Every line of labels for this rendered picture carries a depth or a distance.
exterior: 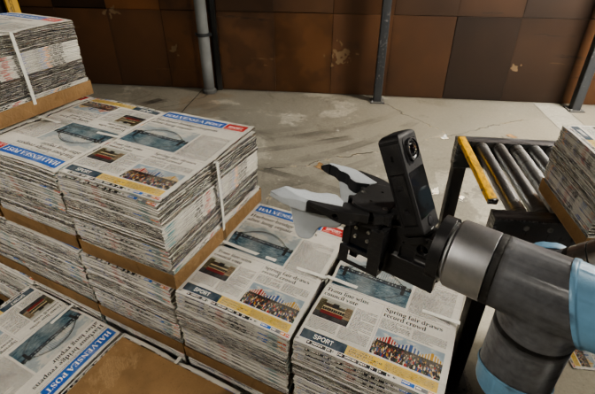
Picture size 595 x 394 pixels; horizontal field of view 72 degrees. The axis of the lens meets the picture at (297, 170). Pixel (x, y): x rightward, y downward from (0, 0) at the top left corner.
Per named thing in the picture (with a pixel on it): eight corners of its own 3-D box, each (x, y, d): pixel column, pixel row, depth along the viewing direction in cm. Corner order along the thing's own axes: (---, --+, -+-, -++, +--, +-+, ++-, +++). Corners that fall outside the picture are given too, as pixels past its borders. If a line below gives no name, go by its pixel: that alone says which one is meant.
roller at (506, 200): (510, 225, 122) (514, 212, 120) (472, 151, 162) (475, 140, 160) (528, 227, 122) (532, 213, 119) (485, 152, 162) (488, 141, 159)
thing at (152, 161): (159, 204, 78) (158, 200, 78) (57, 172, 89) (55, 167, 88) (256, 130, 107) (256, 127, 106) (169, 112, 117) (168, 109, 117)
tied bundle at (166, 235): (177, 294, 89) (158, 207, 77) (81, 254, 100) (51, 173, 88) (262, 203, 118) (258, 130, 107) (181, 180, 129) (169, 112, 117)
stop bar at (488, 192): (485, 204, 123) (487, 198, 122) (456, 140, 160) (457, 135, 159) (497, 204, 123) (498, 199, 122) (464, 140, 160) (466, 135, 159)
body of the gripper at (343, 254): (331, 257, 50) (426, 305, 44) (340, 195, 46) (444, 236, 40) (361, 232, 56) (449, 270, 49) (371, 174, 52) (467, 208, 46)
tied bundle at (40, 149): (81, 252, 100) (52, 172, 88) (3, 221, 111) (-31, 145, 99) (181, 178, 130) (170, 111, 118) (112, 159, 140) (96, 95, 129)
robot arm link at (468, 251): (491, 252, 38) (510, 219, 44) (443, 233, 40) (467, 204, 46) (471, 314, 41) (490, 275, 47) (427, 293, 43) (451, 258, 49)
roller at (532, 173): (554, 225, 120) (567, 213, 118) (505, 150, 160) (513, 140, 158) (567, 232, 121) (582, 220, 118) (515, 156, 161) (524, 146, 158)
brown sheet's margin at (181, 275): (176, 290, 89) (173, 276, 87) (81, 252, 99) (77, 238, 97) (262, 200, 118) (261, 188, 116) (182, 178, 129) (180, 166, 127)
